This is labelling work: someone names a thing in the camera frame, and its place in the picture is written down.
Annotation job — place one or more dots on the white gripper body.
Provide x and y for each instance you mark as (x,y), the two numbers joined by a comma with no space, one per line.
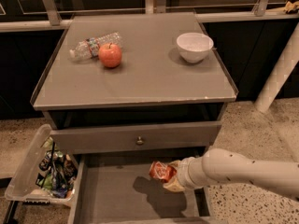
(183,173)

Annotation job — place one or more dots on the red coke can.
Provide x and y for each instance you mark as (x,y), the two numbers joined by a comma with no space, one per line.
(162,171)

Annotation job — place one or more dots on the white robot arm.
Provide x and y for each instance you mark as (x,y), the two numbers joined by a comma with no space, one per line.
(219,166)

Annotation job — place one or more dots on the grey top drawer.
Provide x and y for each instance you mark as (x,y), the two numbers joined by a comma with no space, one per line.
(123,138)

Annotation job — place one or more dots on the round metal drawer knob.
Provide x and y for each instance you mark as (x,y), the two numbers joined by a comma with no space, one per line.
(140,141)

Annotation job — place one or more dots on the open grey middle drawer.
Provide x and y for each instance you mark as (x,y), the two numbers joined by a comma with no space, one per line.
(116,188)

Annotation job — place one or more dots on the grey drawer cabinet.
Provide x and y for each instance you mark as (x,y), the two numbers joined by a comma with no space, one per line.
(153,84)

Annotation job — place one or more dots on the snack packets in bin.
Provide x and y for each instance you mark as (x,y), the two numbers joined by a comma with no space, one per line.
(58,172)

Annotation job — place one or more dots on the white ceramic bowl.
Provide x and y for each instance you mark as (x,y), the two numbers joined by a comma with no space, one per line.
(194,47)

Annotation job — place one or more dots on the red apple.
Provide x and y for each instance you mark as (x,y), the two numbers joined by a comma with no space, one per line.
(110,55)

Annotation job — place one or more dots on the clear plastic water bottle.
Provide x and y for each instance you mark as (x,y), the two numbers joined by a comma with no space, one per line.
(88,48)

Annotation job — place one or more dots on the clear plastic storage bin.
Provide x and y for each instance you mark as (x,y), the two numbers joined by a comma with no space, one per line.
(23,187)

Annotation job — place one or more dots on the metal railing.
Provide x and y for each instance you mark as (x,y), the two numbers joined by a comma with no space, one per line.
(38,15)

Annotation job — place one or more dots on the white diagonal post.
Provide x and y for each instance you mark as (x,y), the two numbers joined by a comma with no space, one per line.
(287,61)

